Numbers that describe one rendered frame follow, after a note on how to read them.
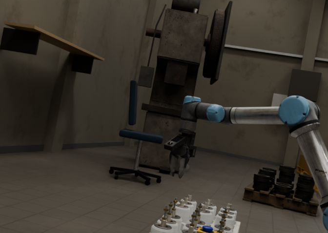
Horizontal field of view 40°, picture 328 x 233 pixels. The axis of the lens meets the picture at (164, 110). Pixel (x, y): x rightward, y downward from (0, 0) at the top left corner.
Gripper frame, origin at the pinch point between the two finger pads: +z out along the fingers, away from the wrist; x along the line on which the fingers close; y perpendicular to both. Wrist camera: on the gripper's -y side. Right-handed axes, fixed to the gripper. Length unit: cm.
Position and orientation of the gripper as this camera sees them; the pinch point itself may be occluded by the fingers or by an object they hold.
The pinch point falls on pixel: (175, 174)
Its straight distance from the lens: 203.7
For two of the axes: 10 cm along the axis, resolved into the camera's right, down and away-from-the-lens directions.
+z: -1.8, 9.8, -0.2
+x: -7.9, -1.4, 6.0
